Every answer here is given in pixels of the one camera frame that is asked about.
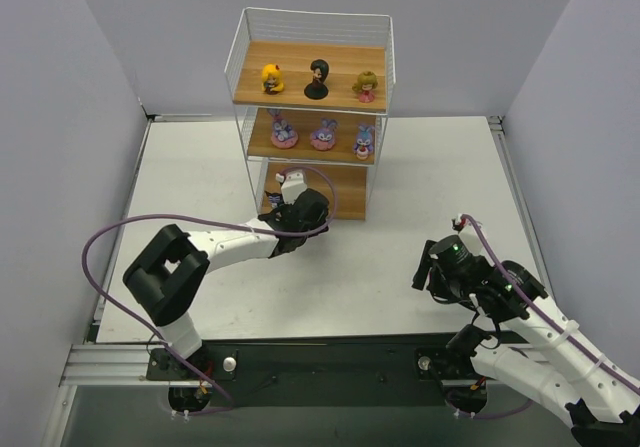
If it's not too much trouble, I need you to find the purple black cat toy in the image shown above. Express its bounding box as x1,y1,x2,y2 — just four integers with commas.
264,190,285,210

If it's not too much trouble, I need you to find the purple bunny pink donut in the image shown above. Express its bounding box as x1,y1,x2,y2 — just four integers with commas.
267,109,299,150
310,118,338,151

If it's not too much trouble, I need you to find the small purple bunny toy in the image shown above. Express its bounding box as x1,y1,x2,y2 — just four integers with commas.
353,124,375,161

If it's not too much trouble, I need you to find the black haired doll toy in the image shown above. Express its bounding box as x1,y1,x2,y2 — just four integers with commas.
304,59,330,100

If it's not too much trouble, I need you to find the yellow haired doll toy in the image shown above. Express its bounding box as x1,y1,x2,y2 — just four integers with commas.
261,63,285,95

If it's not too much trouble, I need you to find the blonde pink dress doll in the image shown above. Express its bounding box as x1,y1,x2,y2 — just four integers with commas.
352,71,378,103

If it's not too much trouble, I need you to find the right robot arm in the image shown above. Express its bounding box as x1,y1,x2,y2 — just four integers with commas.
412,235,639,446

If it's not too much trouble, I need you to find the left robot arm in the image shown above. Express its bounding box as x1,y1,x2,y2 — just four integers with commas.
123,189,329,359

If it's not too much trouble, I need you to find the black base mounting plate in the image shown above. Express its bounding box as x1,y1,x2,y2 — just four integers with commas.
145,334,488,412

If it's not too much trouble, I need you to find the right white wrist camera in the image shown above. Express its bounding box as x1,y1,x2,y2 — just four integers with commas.
452,214,487,255

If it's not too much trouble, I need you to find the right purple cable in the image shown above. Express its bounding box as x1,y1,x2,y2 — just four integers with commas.
447,213,640,421

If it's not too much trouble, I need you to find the white wire wooden shelf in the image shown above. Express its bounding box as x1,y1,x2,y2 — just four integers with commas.
224,7,396,220

